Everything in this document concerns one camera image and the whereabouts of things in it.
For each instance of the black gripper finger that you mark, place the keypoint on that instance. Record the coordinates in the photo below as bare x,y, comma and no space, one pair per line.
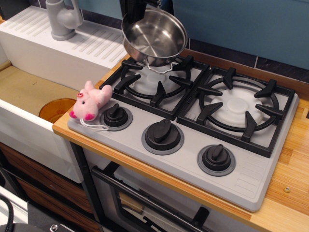
136,9
125,7

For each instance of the black left stove knob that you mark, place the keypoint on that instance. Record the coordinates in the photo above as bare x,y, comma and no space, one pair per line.
116,118

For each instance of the black stove knob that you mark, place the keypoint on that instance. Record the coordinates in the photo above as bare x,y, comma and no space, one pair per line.
162,138
216,160
116,118

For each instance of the black right burner grate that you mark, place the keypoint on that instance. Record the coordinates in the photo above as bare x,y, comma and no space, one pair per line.
249,113

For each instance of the pink stuffed pig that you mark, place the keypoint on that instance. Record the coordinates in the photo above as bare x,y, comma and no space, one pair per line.
89,101

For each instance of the grey toy stove top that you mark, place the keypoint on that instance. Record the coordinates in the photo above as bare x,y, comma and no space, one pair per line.
246,186

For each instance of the grey toy faucet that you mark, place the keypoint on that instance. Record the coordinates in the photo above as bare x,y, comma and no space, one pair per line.
63,21

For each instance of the white toy sink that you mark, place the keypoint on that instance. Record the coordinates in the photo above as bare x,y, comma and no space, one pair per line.
35,69

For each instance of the black burner grate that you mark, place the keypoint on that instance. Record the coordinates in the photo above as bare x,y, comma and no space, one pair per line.
249,113
162,91

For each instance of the stainless steel pan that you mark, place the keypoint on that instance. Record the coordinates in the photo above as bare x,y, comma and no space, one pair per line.
156,40

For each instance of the orange plastic bowl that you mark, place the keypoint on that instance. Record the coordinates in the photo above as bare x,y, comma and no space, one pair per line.
55,109

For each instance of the black left burner grate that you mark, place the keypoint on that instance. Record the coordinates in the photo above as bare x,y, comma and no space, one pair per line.
162,91

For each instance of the black middle stove knob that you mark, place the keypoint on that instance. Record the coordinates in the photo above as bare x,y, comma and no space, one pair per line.
162,138

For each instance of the wooden drawer cabinet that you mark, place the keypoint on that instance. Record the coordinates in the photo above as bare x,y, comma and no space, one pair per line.
52,192

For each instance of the black right stove knob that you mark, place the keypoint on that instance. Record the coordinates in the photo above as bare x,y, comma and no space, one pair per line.
216,160

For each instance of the oven door with black handle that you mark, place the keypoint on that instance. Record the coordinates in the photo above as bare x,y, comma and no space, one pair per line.
142,205

